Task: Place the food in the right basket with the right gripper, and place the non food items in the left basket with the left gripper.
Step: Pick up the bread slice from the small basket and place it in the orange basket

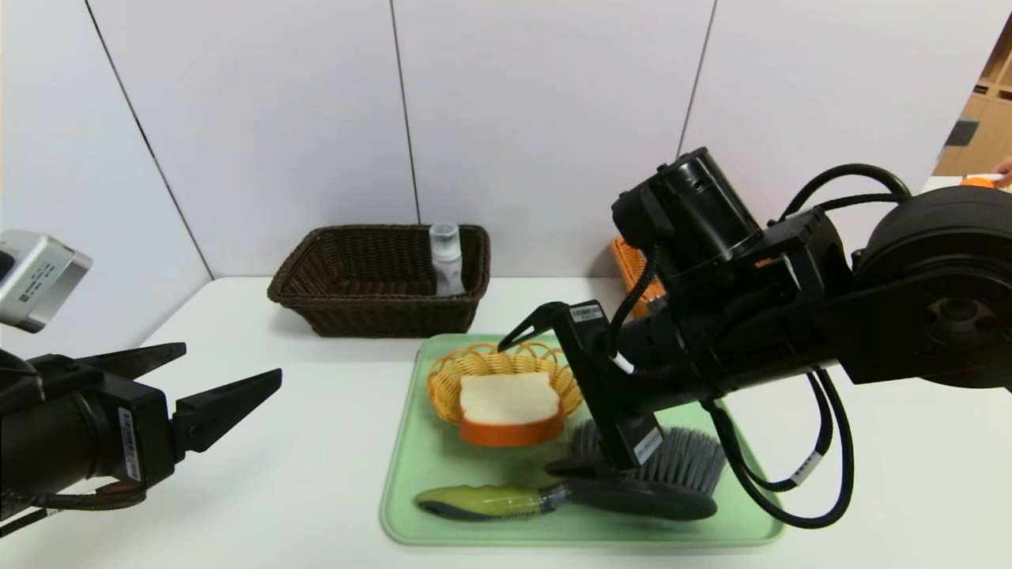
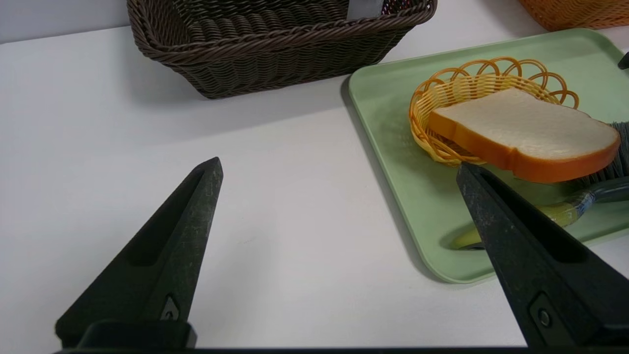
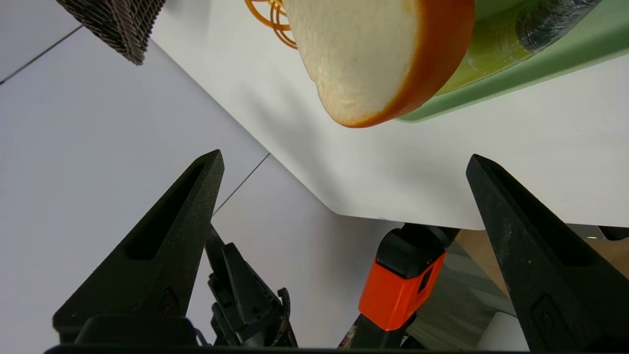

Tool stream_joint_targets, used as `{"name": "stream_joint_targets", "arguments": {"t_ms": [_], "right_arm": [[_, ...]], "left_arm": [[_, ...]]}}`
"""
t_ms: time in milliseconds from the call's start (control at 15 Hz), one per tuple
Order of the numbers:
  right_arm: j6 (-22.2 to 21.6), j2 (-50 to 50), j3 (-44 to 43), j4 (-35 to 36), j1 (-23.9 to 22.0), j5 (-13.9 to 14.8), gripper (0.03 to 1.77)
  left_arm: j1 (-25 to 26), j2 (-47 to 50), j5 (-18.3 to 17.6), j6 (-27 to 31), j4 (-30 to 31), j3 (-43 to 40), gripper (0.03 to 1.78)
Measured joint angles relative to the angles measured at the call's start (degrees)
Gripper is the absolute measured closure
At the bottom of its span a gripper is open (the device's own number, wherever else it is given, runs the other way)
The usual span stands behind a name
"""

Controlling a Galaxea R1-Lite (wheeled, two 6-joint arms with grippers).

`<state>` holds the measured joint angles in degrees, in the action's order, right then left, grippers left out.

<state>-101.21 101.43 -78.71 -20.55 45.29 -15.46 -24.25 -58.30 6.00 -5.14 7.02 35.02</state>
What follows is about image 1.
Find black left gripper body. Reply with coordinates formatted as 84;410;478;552
0;364;176;496

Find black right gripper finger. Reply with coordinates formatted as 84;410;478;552
497;301;569;353
544;456;628;479

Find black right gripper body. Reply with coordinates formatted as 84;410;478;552
550;299;694;470

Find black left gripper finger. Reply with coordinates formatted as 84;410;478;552
171;367;282;464
78;342;187;382

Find toy bread slice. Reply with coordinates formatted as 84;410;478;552
459;371;566;448

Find white spray bottle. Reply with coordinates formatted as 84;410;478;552
429;222;467;298

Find small yellow wicker basket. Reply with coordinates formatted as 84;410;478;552
427;341;586;426

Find orange wicker basket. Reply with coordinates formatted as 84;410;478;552
610;236;669;318

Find dark brown wicker basket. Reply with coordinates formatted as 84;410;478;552
267;224;491;339

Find light green plastic tray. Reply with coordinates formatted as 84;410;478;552
380;333;785;548

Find white side table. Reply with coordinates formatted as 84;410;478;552
921;175;1012;195

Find wooden shelf unit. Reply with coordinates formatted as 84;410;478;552
937;16;1012;178

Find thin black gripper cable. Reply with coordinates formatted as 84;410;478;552
607;245;663;375

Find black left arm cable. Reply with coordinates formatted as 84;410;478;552
0;480;149;538

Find grey brush with green handle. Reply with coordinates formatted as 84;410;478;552
415;419;727;522

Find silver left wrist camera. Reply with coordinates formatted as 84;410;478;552
0;229;93;333

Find black cable with white tag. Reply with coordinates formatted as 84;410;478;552
702;370;856;529

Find black arched arm cable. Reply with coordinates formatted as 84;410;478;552
779;164;914;227

